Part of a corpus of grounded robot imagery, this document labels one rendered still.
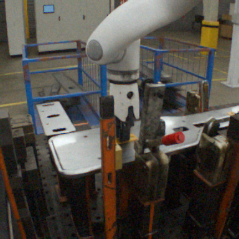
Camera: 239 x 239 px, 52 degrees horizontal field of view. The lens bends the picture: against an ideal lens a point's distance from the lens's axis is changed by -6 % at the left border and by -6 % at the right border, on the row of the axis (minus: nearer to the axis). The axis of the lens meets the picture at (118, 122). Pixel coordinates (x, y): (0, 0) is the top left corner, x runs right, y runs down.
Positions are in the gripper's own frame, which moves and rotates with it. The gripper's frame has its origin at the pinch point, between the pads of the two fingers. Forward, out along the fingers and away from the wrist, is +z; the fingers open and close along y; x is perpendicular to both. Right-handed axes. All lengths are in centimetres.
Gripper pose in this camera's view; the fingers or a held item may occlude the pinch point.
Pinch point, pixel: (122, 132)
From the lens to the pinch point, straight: 73.4
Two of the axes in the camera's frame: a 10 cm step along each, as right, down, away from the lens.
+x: -9.2, 1.6, -3.5
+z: 0.0, 9.1, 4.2
